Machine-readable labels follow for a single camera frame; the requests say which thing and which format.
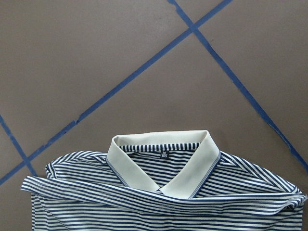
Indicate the striped polo shirt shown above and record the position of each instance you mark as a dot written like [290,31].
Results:
[162,181]

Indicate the blue tape line crosswise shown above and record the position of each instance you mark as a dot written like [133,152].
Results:
[26,160]

